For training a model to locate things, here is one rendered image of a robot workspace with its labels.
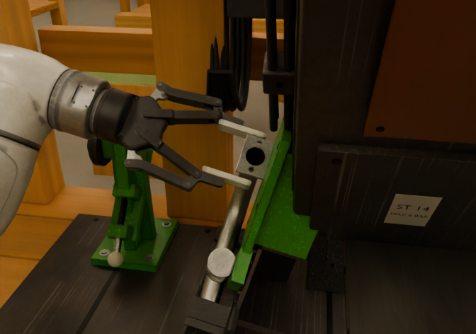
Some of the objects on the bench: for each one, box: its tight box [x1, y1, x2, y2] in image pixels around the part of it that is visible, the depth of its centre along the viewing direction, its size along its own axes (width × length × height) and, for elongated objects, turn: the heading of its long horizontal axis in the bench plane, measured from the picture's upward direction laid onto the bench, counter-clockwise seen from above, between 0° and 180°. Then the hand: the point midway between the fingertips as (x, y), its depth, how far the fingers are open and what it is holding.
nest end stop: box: [183, 316, 225, 334], centre depth 69 cm, size 4×7×6 cm, turn 81°
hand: (238, 155), depth 66 cm, fingers open, 6 cm apart
